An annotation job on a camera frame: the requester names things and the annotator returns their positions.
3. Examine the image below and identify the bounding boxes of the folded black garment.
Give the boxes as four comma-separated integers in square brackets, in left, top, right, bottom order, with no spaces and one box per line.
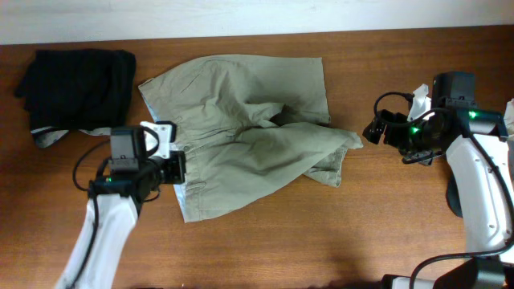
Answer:
[14,49,137,130]

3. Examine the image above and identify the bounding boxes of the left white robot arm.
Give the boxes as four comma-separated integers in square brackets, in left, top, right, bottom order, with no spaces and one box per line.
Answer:
[55,151,186,289]

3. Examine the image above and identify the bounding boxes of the dark teal garment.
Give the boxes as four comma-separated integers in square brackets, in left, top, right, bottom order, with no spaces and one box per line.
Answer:
[446,176,463,218]

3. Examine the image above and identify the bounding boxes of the grey cloth under black garment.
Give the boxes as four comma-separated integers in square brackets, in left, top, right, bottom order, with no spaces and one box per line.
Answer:
[31,126,112,149]

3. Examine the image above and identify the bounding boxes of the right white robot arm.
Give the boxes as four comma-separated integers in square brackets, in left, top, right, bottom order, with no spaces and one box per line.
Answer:
[363,108,513,288]

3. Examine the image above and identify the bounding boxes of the khaki cargo shorts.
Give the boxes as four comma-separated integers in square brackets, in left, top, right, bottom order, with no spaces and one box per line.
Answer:
[139,55,362,222]

